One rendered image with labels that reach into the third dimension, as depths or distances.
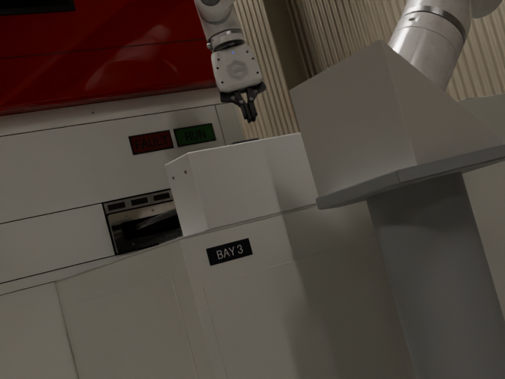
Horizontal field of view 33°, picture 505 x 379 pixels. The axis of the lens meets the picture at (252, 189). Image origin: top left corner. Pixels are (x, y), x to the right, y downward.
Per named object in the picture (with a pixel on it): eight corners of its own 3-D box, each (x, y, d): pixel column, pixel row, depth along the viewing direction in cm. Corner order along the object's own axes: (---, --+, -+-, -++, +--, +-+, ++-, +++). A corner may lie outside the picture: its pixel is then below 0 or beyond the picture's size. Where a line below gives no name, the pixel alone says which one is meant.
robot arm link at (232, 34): (206, 35, 192) (210, 48, 191) (243, 25, 193) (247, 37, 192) (205, 50, 200) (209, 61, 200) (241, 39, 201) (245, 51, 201)
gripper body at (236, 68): (207, 45, 192) (221, 92, 190) (250, 34, 193) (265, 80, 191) (206, 57, 199) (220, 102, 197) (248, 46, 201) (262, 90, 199)
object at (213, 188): (182, 239, 157) (162, 165, 158) (399, 185, 188) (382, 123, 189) (207, 230, 149) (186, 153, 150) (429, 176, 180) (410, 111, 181)
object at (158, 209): (115, 254, 207) (105, 216, 208) (262, 218, 232) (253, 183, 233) (118, 253, 206) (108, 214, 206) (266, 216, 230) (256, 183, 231)
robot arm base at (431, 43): (474, 136, 137) (507, 49, 145) (385, 66, 131) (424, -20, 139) (401, 165, 153) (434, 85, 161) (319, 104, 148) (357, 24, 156)
